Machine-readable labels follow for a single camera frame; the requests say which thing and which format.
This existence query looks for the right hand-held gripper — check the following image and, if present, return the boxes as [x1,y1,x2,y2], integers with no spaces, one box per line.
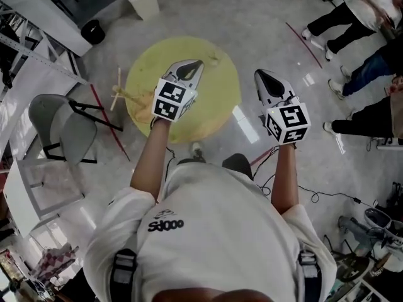
[254,69,312,145]

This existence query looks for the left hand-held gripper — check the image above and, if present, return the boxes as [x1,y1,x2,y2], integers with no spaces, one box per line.
[152,59,205,123]

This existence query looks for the person's right forearm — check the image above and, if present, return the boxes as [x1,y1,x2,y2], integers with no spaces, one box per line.
[270,142,300,215]

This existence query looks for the person's left forearm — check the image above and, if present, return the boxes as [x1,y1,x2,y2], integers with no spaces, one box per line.
[129,117,173,201]

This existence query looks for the round yellow table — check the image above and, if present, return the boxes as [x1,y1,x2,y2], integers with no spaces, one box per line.
[125,36,242,144]

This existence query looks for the wooden stick stand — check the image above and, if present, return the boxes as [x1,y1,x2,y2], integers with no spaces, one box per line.
[110,67,156,123]

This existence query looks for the person's left shoe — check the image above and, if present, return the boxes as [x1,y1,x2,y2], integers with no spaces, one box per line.
[188,141,207,164]

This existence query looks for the white waste bin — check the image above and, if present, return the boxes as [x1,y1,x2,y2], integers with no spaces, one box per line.
[127,0,161,21]

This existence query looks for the person's right leg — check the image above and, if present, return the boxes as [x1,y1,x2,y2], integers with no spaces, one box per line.
[221,153,254,181]

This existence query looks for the person's leg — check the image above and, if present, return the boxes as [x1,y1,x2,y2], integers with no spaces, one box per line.
[177,157,207,167]
[221,153,254,181]

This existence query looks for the person's left leg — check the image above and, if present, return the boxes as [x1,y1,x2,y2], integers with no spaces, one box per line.
[177,157,207,167]

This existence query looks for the black round bin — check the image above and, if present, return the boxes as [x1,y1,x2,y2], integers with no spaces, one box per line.
[81,19,106,45]

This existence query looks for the grey chair with black legs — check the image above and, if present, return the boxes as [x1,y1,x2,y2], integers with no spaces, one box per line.
[28,93,124,165]

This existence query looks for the long white desk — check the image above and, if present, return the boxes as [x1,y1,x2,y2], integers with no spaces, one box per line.
[0,0,94,57]

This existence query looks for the person's white t-shirt torso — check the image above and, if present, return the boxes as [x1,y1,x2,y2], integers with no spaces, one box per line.
[82,162,338,302]

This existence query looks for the crumpled blue jeans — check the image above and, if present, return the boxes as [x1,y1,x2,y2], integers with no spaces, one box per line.
[339,215,378,250]

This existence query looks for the small white table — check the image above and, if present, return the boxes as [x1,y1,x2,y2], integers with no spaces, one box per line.
[2,157,86,239]

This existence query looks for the red white checkered cloth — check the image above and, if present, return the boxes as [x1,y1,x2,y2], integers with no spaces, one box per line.
[30,243,80,284]

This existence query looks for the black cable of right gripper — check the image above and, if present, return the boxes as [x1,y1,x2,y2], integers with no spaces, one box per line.
[250,145,377,208]

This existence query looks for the grey metal shelf frame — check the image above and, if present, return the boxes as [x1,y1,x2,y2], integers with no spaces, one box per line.
[0,1,89,86]

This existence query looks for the right black harness strap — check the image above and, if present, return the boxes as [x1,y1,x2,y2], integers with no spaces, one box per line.
[297,249,324,302]

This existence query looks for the black harness strap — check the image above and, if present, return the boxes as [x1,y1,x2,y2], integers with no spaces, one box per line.
[109,248,139,302]
[297,249,324,302]

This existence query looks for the left black harness strap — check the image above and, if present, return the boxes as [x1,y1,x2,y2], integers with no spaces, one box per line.
[109,248,139,302]

